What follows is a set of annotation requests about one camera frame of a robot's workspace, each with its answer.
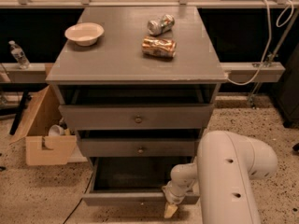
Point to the crushed orange can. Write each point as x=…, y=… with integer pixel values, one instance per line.
x=159, y=47

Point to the grey top drawer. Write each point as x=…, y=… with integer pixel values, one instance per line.
x=123, y=117

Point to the white cup in box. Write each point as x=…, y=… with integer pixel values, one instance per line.
x=56, y=130

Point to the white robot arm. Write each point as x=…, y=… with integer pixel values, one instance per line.
x=223, y=168

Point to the metal stand pole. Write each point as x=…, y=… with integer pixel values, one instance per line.
x=271, y=57

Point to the grey drawer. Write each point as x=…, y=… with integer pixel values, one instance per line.
x=123, y=117
x=137, y=147
x=130, y=180

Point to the white bowl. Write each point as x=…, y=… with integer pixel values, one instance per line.
x=84, y=34

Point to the grey bottom drawer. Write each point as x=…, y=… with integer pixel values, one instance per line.
x=130, y=180

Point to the open cardboard box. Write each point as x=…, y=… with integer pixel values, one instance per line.
x=36, y=120

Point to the clear plastic water bottle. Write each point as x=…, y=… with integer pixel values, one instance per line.
x=19, y=55

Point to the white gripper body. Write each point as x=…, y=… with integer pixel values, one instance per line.
x=172, y=195

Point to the grey drawer cabinet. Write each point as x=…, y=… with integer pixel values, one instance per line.
x=115, y=71

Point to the black leaning bar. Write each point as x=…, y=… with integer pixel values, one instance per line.
x=19, y=111

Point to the grey middle drawer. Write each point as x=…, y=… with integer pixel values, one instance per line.
x=137, y=147

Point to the crushed silver green can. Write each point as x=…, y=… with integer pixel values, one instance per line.
x=161, y=25

